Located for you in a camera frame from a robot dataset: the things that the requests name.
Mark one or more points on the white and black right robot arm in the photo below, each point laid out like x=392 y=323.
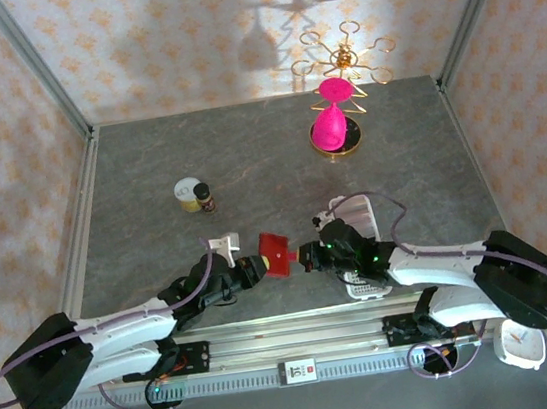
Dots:
x=437 y=263

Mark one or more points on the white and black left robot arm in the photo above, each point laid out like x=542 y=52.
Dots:
x=123 y=325

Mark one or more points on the white plastic basket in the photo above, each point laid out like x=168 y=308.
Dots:
x=365 y=290

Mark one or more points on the small dark bottle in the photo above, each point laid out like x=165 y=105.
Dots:
x=205 y=201

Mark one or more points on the tin can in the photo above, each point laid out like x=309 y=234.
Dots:
x=186 y=191

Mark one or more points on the white number tag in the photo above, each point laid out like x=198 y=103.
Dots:
x=298 y=372

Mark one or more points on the pink wine glass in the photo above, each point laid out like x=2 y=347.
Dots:
x=329 y=129

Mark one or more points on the white square clock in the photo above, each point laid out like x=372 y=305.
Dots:
x=519 y=346

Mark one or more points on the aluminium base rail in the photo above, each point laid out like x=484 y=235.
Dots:
x=296 y=337

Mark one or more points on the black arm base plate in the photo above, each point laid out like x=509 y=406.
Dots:
x=198 y=358
x=396 y=332

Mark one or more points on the aluminium table side rail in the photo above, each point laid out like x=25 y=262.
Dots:
x=82 y=224

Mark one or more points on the aluminium frame post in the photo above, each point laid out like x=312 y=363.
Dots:
x=474 y=6
x=37 y=64

